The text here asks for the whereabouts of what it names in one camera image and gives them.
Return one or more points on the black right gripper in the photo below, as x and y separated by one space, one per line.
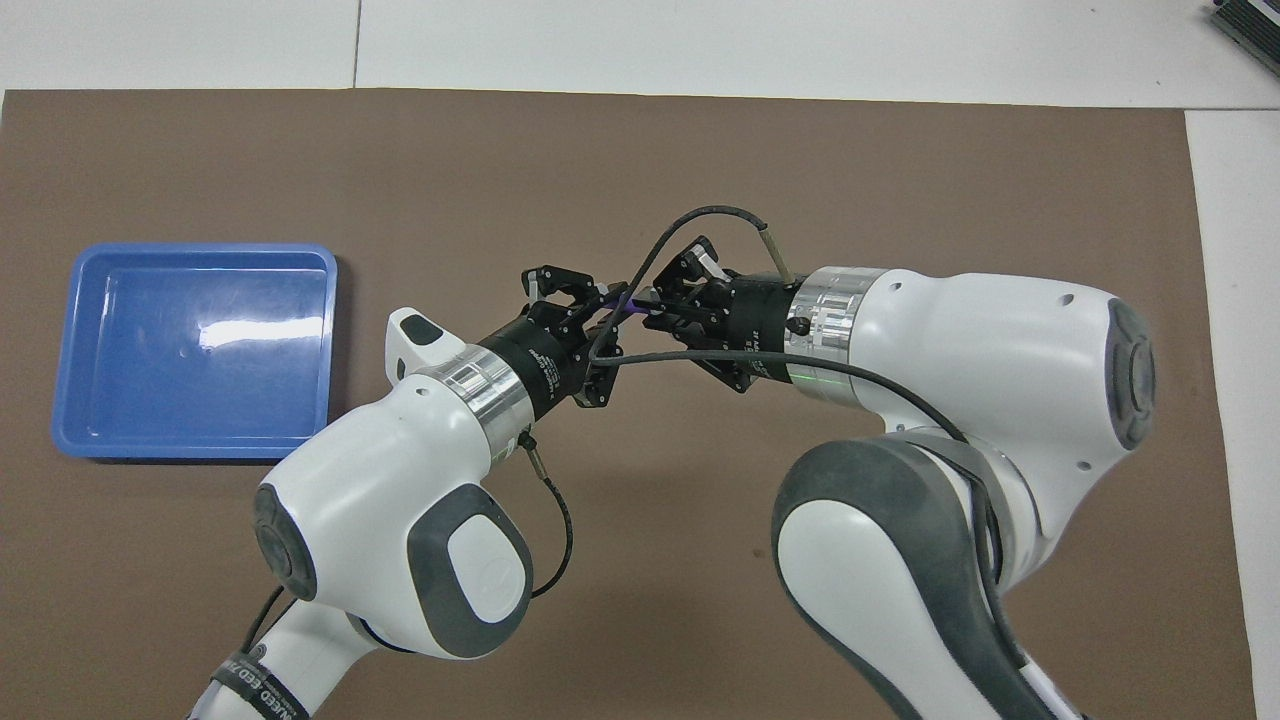
760 330

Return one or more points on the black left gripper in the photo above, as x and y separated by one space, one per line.
545 360

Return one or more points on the purple marker pen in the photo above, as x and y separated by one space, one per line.
640 306

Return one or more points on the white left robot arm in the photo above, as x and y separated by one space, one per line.
390 480

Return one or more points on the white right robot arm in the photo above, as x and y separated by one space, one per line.
960 380

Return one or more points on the blue plastic tray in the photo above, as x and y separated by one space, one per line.
190 350

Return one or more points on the brown table mat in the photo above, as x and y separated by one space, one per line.
640 150

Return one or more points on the dark ribbed device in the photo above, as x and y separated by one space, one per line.
1250 22

